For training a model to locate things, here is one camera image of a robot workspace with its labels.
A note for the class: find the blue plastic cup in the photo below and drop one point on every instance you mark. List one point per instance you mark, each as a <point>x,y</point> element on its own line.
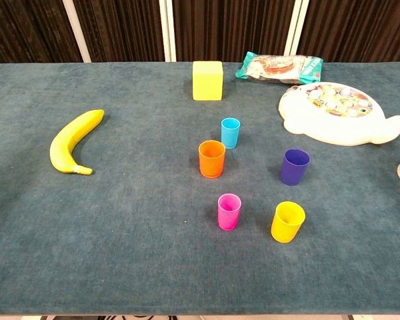
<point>229,138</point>

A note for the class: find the pink plastic cup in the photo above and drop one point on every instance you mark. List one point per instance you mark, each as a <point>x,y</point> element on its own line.
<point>228,220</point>

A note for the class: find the purple plastic cup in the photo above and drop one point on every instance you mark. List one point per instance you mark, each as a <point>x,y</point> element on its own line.
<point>288,173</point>

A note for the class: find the yellow plastic cup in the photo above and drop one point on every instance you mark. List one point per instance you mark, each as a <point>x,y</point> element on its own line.
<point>283,231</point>

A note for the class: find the orange plastic cup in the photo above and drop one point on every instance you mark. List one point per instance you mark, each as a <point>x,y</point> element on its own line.
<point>211,166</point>

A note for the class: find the yellow cube block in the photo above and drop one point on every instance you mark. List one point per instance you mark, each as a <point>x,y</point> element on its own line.
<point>206,83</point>

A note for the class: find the teal table cloth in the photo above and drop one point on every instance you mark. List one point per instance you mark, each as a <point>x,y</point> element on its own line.
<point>120,233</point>

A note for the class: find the teal snack packet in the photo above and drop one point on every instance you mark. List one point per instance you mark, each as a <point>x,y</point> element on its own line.
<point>276,68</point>

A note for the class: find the white fish toy board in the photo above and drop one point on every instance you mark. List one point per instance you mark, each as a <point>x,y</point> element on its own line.
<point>320,126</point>

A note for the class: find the yellow toy banana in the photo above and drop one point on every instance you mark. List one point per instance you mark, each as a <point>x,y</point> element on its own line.
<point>70,140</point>

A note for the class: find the dark brown partition panel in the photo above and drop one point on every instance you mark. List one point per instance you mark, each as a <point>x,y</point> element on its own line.
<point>26,30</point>
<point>360,30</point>
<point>230,26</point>
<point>123,30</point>

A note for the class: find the white partition frame post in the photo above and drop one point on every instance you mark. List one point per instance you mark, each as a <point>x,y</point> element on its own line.
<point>76,30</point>
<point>296,26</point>
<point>167,30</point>

